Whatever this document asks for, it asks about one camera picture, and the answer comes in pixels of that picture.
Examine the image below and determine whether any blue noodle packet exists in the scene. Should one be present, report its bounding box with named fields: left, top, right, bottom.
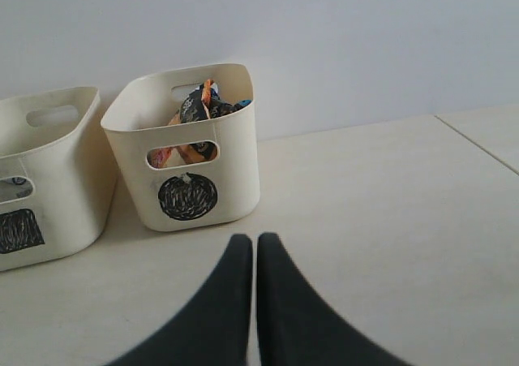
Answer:
left=233, top=99, right=252, bottom=111

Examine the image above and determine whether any cream plastic bin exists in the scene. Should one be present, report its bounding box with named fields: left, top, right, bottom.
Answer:
left=1, top=86, right=118, bottom=271
left=101, top=63, right=260, bottom=232

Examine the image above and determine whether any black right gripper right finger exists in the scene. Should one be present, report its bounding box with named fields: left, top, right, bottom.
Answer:
left=256, top=232, right=408, bottom=365

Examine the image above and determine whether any right cream plastic bin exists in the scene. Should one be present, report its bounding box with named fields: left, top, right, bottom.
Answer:
left=101, top=63, right=260, bottom=232

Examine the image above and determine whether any middle cream plastic bin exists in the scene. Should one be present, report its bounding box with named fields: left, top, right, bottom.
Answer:
left=1, top=86, right=118, bottom=271

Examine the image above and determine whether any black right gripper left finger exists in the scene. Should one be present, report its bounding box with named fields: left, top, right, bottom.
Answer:
left=110, top=234, right=253, bottom=365

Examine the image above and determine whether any orange noodle packet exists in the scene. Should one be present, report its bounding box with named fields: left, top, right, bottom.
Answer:
left=147, top=79, right=217, bottom=169

